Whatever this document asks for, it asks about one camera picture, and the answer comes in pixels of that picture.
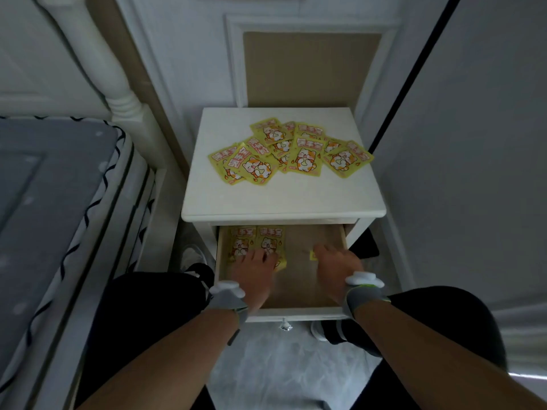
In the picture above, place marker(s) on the person's right hand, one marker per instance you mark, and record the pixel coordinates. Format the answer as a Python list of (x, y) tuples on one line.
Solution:
[(337, 271)]

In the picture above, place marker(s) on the person's left hand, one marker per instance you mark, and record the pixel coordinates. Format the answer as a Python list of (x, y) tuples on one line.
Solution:
[(254, 277)]

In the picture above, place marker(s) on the wooden drawer with white front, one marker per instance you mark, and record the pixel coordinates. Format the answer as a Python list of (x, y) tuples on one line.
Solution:
[(299, 286)]

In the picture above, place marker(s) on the pile of yellow cat packets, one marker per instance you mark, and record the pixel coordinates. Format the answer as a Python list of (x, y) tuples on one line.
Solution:
[(305, 160)]

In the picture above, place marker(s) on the person's right forearm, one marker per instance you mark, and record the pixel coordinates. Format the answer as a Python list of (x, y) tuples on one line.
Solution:
[(427, 358)]

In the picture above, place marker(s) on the person's left forearm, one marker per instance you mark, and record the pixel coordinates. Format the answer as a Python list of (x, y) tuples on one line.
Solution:
[(171, 362)]

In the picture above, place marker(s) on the person's right white shoe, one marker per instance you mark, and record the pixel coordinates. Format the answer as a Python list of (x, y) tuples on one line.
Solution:
[(318, 330)]

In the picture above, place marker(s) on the person's white shoe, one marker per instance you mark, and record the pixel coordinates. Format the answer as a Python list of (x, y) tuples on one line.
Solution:
[(192, 258), (318, 330)]

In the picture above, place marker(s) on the person's left white shoe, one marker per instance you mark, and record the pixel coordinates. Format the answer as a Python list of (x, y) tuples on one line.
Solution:
[(192, 258)]

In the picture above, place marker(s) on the person's black trousers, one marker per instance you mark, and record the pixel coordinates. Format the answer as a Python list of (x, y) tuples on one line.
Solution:
[(141, 307)]

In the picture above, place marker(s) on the white wrist tracker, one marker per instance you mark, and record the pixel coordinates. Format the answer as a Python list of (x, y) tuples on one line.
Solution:
[(226, 289), (363, 279)]

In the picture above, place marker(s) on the grey wristband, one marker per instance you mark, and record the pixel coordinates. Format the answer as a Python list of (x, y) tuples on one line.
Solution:
[(367, 298), (226, 303)]

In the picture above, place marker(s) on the black striped sock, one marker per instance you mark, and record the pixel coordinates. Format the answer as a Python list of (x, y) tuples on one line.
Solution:
[(346, 333)]

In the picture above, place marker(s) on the white bedside table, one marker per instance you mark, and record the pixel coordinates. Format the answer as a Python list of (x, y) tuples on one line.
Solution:
[(265, 200)]

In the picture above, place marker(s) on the white wardrobe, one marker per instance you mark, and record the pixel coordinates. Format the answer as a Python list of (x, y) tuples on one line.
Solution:
[(491, 166)]

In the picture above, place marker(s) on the grey mattress with striped edge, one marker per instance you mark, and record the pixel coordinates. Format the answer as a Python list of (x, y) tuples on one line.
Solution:
[(42, 187)]

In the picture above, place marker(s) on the white bed frame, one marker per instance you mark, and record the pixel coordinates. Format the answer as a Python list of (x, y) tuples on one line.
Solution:
[(85, 51)]

